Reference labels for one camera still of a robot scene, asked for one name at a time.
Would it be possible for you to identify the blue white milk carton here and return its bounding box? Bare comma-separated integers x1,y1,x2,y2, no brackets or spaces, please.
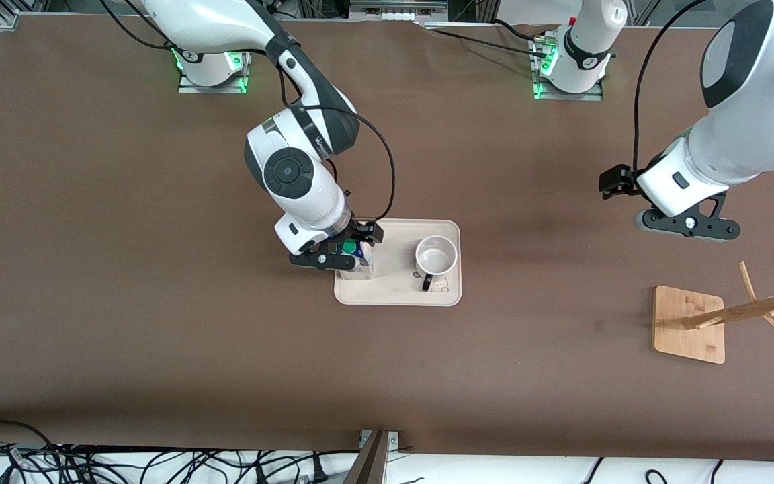
333,239,375,280

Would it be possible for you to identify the white smiley mug black handle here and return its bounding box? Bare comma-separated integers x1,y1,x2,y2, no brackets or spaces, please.
415,235,459,292

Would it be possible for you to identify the bamboo cup hanging rack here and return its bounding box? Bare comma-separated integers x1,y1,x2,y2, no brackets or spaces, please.
653,262,774,364

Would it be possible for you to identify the cream rabbit print tray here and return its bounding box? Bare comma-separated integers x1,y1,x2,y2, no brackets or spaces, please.
333,218,462,307

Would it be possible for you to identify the white power strip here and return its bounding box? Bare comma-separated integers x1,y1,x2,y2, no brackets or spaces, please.
350,0,448,23

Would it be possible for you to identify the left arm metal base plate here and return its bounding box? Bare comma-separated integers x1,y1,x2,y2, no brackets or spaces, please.
533,37,604,102

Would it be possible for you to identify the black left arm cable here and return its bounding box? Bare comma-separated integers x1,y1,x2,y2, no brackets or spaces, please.
632,0,709,174

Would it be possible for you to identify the black cable to arm base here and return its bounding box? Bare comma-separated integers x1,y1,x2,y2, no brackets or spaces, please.
491,19,552,44
427,27,549,60

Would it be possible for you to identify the aluminium camera post with bracket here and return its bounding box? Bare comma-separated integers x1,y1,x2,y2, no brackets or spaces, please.
343,430,401,484

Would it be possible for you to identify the black cable with plug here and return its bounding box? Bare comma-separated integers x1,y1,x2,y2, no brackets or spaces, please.
256,449,361,484

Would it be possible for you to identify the thick black floor cable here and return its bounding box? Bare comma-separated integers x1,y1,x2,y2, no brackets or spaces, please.
0,419,65,471

